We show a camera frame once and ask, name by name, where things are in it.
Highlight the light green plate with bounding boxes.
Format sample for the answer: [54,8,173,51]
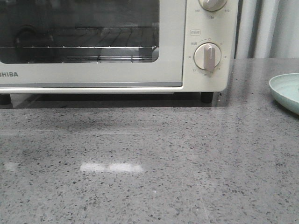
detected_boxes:
[269,73,299,115]

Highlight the beige timer knob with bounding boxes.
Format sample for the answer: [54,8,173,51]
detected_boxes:
[193,43,221,72]

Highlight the black oven foot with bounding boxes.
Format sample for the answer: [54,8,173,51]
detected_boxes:
[0,94,11,105]
[200,92,214,104]

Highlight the black left oven foot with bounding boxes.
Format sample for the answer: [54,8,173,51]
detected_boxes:
[0,94,11,105]

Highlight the black right oven foot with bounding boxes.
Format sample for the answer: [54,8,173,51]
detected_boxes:
[200,92,214,104]

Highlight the metal wire oven rack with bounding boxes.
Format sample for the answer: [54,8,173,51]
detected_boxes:
[0,27,159,64]

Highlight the glass oven door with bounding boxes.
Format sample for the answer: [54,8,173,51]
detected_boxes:
[0,0,186,88]

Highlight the cream white toaster oven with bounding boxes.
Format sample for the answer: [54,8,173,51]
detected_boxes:
[0,0,239,96]

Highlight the beige temperature knob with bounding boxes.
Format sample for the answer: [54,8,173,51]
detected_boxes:
[199,0,227,12]

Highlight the grey window curtain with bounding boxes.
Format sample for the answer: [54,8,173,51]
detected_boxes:
[235,0,299,59]

